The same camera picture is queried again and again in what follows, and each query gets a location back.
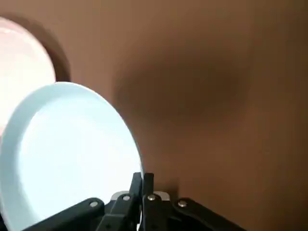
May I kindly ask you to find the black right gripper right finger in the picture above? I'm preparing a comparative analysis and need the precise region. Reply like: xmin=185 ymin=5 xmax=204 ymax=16
xmin=141 ymin=172 xmax=246 ymax=231

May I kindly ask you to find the white plate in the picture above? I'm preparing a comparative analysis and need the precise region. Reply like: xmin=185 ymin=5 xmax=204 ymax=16
xmin=0 ymin=16 xmax=57 ymax=138

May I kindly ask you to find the light blue plate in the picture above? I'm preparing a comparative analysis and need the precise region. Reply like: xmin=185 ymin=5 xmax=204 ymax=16
xmin=0 ymin=81 xmax=145 ymax=231

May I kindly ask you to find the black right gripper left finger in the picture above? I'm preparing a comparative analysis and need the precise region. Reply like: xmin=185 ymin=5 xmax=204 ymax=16
xmin=24 ymin=172 xmax=143 ymax=231

